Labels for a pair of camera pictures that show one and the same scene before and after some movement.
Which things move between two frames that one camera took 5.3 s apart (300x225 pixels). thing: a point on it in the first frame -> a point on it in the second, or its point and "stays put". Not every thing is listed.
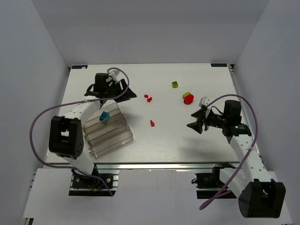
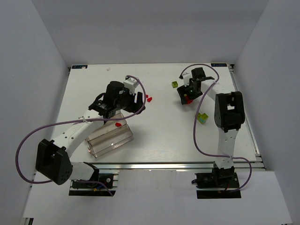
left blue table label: x=79 y=67 stays put
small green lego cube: x=174 y=84 stays put
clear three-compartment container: x=102 y=137 stays put
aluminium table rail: x=153 y=165 stays put
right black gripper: x=205 y=119 -> x=186 y=95
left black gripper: x=117 y=90 -> x=136 y=103
